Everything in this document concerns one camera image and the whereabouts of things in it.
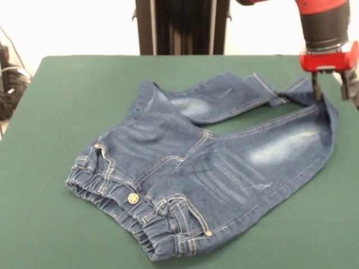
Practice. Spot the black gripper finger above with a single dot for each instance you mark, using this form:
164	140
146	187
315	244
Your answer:
317	87
345	87

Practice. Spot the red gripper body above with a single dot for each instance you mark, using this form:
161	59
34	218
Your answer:
328	61

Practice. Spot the blue denim jeans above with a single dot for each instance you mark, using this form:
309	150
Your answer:
196	168

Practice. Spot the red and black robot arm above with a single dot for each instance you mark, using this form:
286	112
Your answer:
325	22

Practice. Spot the dark green table cloth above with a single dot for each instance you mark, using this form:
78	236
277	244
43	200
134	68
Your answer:
42	126

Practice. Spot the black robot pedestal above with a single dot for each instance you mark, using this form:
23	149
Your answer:
182	28

